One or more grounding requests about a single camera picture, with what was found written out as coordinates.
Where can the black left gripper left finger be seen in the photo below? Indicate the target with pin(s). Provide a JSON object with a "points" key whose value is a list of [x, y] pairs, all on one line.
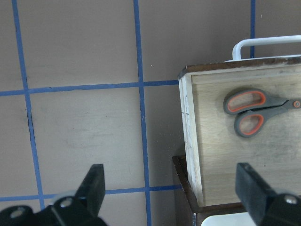
{"points": [[83, 207]]}

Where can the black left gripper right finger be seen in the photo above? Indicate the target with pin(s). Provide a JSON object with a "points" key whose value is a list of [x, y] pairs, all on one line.
{"points": [[266, 205]]}

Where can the wooden drawer with white handle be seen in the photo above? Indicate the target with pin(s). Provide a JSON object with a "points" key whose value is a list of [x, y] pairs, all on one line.
{"points": [[212, 147]]}

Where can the orange grey scissors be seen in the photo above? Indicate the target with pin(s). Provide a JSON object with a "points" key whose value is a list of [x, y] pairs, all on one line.
{"points": [[253, 108]]}

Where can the white foam tray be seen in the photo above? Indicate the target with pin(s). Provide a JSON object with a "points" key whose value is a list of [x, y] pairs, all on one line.
{"points": [[237, 219]]}

